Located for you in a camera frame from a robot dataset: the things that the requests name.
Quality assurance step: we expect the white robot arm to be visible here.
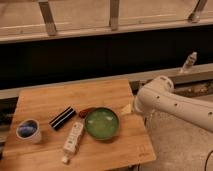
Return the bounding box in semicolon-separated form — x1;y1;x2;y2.
133;76;213;133

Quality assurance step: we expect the metal railing frame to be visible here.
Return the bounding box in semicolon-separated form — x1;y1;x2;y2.
0;0;213;44

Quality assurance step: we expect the red brown small object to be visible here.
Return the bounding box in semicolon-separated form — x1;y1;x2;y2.
78;107;95;118

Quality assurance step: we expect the pale yellow sponge piece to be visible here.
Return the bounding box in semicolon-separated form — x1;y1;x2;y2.
121;104;132;115

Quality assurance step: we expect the green ceramic bowl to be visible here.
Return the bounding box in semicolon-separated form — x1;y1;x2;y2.
85;107;120;141

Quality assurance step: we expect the wooden table board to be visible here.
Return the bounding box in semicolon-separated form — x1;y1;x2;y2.
0;79;156;171

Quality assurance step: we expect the black rectangular box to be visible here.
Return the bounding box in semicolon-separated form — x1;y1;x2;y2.
49;107;76;131

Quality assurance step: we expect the white cup blue inside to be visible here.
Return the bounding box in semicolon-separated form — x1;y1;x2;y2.
16;119;42;144

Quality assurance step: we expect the white bottle on ledge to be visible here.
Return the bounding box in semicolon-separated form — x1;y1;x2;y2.
180;52;197;73

